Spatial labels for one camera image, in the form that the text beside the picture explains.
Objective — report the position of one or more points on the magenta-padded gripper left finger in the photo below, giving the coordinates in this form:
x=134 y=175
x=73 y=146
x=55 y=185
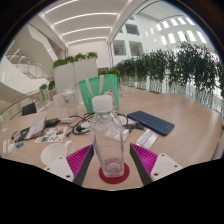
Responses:
x=60 y=166

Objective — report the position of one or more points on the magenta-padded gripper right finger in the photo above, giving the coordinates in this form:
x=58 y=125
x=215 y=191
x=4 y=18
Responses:
x=163 y=165

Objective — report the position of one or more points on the clear plastic water bottle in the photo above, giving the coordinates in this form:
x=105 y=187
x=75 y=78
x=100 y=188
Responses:
x=108 y=140

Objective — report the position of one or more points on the white mug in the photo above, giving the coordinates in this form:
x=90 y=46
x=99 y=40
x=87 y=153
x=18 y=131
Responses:
x=53 y=152

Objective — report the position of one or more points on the dark blue keyboard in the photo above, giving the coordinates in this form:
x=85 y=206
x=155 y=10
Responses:
x=151 y=122

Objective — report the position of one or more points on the printed paper booklet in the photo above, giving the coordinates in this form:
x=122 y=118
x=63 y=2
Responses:
x=36 y=128

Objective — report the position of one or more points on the black power adapter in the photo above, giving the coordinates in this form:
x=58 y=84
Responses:
x=52 y=122

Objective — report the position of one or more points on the teal marker pen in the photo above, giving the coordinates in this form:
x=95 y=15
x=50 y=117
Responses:
x=19 y=144

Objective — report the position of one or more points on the white power adapter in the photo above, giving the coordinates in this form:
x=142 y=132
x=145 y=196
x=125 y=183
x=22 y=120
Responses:
x=67 y=120

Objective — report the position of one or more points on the black notebook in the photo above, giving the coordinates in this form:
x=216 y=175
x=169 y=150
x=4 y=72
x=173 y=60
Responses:
x=22 y=134

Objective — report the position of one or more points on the flat round red coaster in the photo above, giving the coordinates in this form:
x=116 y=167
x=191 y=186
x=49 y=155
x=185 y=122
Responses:
x=113 y=180

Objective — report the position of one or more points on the black office chair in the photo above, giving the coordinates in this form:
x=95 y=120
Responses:
x=29 y=109

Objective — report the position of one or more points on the tall clear tumbler with lid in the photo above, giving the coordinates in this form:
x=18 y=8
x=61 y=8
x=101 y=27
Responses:
x=70 y=101

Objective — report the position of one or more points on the glass railing with wooden handrail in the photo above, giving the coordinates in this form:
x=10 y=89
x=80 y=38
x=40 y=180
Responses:
x=16 y=105

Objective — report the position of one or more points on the small planter box with plants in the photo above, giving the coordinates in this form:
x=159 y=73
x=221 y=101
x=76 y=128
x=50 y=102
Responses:
x=46 y=90

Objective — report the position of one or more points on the green tote bag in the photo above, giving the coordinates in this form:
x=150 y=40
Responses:
x=90 y=91

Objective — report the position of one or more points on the white cabinet with plants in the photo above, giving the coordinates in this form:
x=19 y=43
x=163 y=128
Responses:
x=75 y=75

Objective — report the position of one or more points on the green hedge plants row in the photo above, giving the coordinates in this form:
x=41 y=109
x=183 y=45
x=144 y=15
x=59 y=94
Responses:
x=186 y=70

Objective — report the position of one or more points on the ceiling light strips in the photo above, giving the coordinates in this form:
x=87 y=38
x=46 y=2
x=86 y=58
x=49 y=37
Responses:
x=85 y=30

